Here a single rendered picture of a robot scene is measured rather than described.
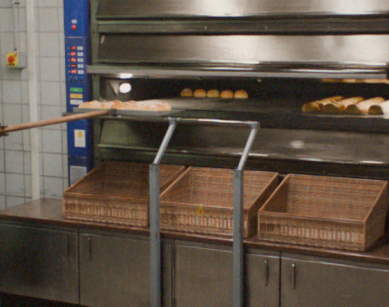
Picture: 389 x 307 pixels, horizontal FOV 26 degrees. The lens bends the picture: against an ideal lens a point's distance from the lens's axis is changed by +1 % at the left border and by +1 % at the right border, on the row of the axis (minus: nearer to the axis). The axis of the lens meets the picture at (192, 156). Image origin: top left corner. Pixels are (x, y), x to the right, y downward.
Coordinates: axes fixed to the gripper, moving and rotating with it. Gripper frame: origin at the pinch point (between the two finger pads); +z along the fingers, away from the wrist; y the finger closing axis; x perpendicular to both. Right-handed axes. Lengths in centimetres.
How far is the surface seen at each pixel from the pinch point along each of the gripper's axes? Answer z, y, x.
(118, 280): 14, 91, -81
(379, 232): 148, 56, -117
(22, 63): -87, -23, -133
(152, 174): 38, 29, -75
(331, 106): 111, -4, -149
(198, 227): 60, 57, -85
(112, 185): -18, 49, -129
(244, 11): 65, -56, -133
